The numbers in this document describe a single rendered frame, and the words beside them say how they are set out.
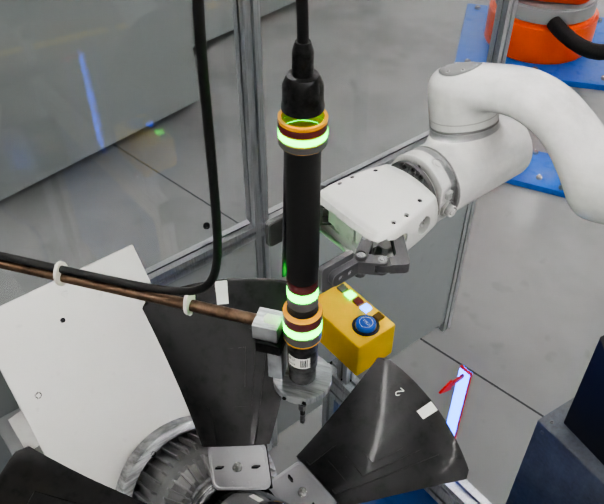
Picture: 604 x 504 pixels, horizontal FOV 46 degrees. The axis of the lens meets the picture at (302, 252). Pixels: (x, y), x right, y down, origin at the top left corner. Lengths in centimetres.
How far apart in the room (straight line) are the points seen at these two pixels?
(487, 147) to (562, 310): 231
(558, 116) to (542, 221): 275
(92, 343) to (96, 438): 15
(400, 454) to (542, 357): 182
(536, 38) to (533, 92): 387
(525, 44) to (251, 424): 388
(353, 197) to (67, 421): 63
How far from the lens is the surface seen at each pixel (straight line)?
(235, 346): 99
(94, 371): 118
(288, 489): 109
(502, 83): 77
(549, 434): 153
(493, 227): 340
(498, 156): 83
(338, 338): 144
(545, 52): 467
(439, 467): 115
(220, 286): 99
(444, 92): 79
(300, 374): 83
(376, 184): 76
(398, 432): 115
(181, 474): 111
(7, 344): 115
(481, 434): 263
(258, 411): 100
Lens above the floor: 214
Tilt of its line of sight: 43 degrees down
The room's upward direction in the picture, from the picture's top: straight up
